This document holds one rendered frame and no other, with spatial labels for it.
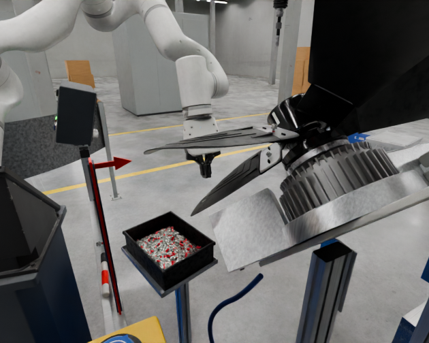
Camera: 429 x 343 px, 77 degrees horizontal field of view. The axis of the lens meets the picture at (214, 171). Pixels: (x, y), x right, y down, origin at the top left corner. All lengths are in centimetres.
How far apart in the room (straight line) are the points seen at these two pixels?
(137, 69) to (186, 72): 594
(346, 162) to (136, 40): 635
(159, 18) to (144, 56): 584
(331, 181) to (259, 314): 131
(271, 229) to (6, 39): 79
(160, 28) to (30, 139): 157
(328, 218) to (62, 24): 85
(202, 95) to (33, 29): 49
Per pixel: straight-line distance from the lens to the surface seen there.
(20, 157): 225
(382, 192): 48
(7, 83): 95
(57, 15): 97
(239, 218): 59
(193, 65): 76
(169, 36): 85
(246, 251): 59
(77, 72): 855
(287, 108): 61
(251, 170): 67
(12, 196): 62
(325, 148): 56
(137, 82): 668
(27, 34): 94
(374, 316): 193
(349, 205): 47
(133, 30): 669
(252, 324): 169
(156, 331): 34
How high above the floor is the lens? 134
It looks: 23 degrees down
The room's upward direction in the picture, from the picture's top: straight up
